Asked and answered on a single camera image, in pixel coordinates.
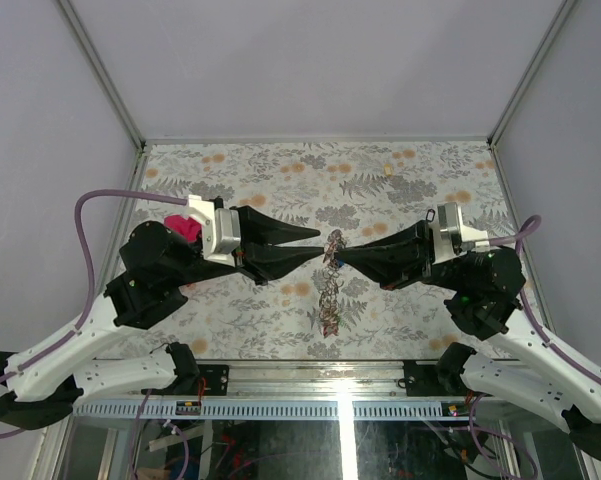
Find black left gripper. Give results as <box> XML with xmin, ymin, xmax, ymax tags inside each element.
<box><xmin>171</xmin><ymin>205</ymin><xmax>328</xmax><ymax>288</ymax></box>

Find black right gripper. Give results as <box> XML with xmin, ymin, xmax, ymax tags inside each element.
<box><xmin>335</xmin><ymin>219</ymin><xmax>470</xmax><ymax>292</ymax></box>

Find large metal keyring with keys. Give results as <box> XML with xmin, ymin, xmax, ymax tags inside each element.
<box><xmin>318</xmin><ymin>229</ymin><xmax>346</xmax><ymax>338</ymax></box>

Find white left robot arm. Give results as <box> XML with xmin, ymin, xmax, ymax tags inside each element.
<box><xmin>0</xmin><ymin>207</ymin><xmax>323</xmax><ymax>431</ymax></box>

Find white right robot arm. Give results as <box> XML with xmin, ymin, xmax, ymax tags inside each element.
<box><xmin>335</xmin><ymin>218</ymin><xmax>601</xmax><ymax>461</ymax></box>

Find crumpled pink cloth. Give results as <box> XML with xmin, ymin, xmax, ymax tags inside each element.
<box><xmin>164</xmin><ymin>215</ymin><xmax>202</xmax><ymax>243</ymax></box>

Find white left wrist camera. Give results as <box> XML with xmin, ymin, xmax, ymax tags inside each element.
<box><xmin>187</xmin><ymin>195</ymin><xmax>241</xmax><ymax>267</ymax></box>

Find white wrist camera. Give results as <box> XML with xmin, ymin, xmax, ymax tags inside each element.
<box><xmin>187</xmin><ymin>195</ymin><xmax>241</xmax><ymax>267</ymax></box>
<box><xmin>429</xmin><ymin>202</ymin><xmax>490</xmax><ymax>265</ymax></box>

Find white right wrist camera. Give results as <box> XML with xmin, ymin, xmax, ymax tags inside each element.
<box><xmin>429</xmin><ymin>202</ymin><xmax>490</xmax><ymax>265</ymax></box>

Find aluminium front rail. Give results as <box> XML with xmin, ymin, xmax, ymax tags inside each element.
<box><xmin>54</xmin><ymin>358</ymin><xmax>594</xmax><ymax>420</ymax></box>

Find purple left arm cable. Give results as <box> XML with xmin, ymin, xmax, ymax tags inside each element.
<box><xmin>0</xmin><ymin>188</ymin><xmax>191</xmax><ymax>480</ymax></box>

